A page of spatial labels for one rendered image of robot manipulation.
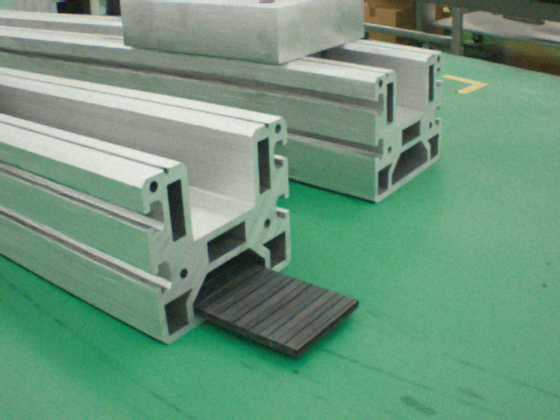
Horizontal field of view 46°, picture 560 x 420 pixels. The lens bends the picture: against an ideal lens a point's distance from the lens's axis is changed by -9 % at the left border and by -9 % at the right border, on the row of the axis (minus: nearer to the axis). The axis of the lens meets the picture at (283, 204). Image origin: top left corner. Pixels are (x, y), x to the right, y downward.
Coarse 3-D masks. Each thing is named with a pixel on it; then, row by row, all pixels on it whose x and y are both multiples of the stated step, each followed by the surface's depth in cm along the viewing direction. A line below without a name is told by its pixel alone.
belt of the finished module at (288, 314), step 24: (240, 264) 38; (216, 288) 36; (240, 288) 36; (264, 288) 36; (288, 288) 36; (312, 288) 36; (216, 312) 34; (240, 312) 34; (264, 312) 34; (288, 312) 34; (312, 312) 34; (336, 312) 34; (264, 336) 32; (288, 336) 32; (312, 336) 32
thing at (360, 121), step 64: (0, 64) 70; (64, 64) 62; (128, 64) 58; (192, 64) 52; (256, 64) 48; (320, 64) 46; (384, 64) 51; (320, 128) 47; (384, 128) 45; (384, 192) 47
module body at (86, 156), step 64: (0, 128) 37; (64, 128) 45; (128, 128) 40; (192, 128) 37; (256, 128) 35; (0, 192) 38; (64, 192) 35; (128, 192) 30; (192, 192) 38; (256, 192) 36; (64, 256) 36; (128, 256) 32; (192, 256) 33; (256, 256) 38; (128, 320) 34; (192, 320) 34
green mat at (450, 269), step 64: (0, 0) 163; (448, 64) 81; (448, 128) 60; (512, 128) 60; (320, 192) 49; (448, 192) 48; (512, 192) 48; (0, 256) 42; (320, 256) 41; (384, 256) 40; (448, 256) 40; (512, 256) 40; (0, 320) 35; (64, 320) 35; (384, 320) 35; (448, 320) 34; (512, 320) 34; (0, 384) 30; (64, 384) 30; (128, 384) 30; (192, 384) 30; (256, 384) 30; (320, 384) 30; (384, 384) 30; (448, 384) 30; (512, 384) 29
